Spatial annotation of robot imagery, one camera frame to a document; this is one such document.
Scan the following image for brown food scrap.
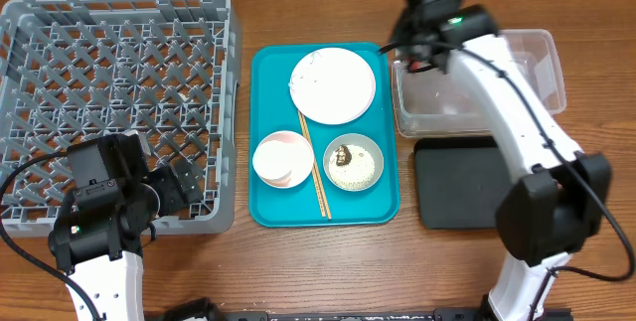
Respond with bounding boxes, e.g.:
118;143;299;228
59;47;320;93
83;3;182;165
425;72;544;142
336;145;352;166

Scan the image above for grey bowl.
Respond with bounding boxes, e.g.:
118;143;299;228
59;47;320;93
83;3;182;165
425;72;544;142
323;133;384;192

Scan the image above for white rice grains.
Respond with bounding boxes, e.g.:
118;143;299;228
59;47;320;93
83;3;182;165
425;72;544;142
328;144;376;190

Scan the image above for red snack wrapper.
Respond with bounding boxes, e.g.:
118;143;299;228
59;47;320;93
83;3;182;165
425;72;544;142
407;61;424;74

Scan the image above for white paper cup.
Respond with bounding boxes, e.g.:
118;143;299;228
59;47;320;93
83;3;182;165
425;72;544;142
252;140;292;186

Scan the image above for white tissue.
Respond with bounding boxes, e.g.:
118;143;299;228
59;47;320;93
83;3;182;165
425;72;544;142
288;53;317;91

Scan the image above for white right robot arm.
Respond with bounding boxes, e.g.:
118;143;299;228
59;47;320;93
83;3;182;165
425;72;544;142
380;0;635;320

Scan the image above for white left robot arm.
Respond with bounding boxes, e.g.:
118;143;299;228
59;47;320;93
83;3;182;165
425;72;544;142
49;133;203;320

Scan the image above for grey dishwasher rack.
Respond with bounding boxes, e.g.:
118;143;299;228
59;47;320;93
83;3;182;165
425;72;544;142
1;0;241;238

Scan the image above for clear plastic container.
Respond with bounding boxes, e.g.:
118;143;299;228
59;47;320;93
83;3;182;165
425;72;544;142
391;29;566;138

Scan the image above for pink white small plate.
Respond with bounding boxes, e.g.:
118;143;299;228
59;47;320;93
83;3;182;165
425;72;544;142
256;130;315;189

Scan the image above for teal serving tray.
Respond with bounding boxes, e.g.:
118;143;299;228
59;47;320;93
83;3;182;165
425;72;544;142
248;42;400;228

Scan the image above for large white plate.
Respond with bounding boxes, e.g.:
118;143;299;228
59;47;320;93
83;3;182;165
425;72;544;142
289;47;376;125

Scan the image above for wooden chopstick left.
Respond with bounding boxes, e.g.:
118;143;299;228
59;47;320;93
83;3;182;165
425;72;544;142
297;110;329;219

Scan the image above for wooden chopstick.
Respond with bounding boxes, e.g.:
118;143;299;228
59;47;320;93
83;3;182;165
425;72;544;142
297;110;329;219
300;110;333;221

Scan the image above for wooden chopstick right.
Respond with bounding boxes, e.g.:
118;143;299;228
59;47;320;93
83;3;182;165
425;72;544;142
300;110;333;221

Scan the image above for black plastic tray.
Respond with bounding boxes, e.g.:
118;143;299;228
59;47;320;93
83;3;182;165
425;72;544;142
413;136;512;230

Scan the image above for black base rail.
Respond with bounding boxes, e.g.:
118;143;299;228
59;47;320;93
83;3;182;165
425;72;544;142
143;296;575;321

